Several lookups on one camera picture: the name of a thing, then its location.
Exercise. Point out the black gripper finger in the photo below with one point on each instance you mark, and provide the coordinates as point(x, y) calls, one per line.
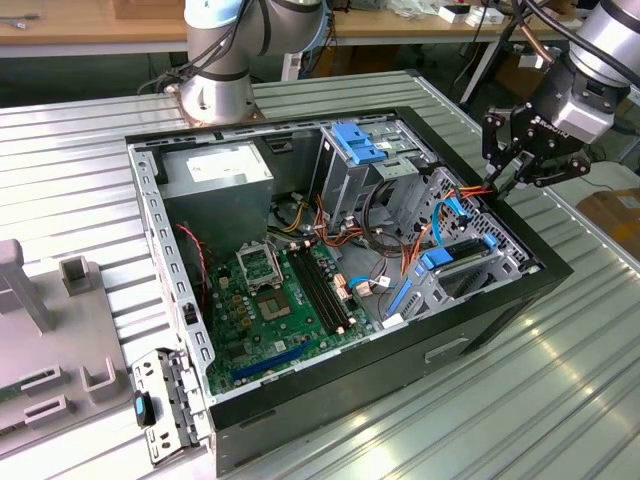
point(497, 135)
point(560, 172)

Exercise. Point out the hard disk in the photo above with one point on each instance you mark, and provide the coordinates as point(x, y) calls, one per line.
point(435, 260)

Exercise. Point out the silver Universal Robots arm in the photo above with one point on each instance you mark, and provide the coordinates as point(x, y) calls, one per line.
point(215, 97)

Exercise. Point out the grey metal disk bay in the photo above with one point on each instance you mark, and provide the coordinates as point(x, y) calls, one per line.
point(430, 300)

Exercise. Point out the large cardboard box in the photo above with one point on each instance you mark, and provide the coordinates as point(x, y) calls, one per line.
point(515, 80)

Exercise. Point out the white board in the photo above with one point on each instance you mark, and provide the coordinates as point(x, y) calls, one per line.
point(615, 175)

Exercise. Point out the cardboard box with label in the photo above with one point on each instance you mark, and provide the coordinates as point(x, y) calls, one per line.
point(615, 215)

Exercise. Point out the thin black pole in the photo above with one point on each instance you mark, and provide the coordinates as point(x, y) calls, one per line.
point(505, 35)

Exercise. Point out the plain white box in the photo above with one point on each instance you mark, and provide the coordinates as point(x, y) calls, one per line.
point(487, 17)

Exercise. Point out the white box black lid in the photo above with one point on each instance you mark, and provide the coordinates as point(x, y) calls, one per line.
point(454, 12)

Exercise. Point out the wooden desk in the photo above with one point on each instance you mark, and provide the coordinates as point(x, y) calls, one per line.
point(75, 30)
point(400, 29)

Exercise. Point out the grey metal optical drive cage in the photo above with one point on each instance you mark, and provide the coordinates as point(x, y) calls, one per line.
point(345, 185)

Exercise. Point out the black RAM slot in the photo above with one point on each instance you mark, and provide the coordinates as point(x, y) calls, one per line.
point(335, 291)
point(328, 291)
point(321, 291)
point(313, 291)

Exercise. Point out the CPU socket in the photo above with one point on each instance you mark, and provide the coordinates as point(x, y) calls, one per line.
point(272, 309)

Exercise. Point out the grey power supply unit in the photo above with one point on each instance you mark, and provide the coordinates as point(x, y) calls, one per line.
point(217, 200)

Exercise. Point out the black open PC case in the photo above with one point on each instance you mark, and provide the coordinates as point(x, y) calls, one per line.
point(350, 385)

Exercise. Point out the green motherboard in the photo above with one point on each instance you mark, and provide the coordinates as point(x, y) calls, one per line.
point(280, 332)

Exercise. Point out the blue expansion slot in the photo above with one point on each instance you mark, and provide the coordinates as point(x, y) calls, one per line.
point(272, 362)

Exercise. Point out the small black case clip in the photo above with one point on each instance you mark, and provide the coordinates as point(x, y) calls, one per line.
point(189, 314)

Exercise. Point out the black latch with teal tab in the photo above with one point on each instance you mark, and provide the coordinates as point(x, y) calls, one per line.
point(144, 407)

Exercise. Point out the grey parts rack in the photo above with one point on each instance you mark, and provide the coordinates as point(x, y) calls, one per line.
point(60, 340)

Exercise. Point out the green RAM stick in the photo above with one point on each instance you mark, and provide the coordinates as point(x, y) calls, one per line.
point(9, 395)

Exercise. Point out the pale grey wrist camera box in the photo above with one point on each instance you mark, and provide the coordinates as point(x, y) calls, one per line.
point(587, 120)

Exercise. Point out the blue plastic drive bracket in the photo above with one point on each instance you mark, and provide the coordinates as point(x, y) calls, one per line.
point(360, 145)

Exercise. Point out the square brown base plate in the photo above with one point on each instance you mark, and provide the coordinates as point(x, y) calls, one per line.
point(175, 100)

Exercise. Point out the metal expansion bracket plate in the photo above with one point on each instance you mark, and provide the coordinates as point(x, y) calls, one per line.
point(142, 370)

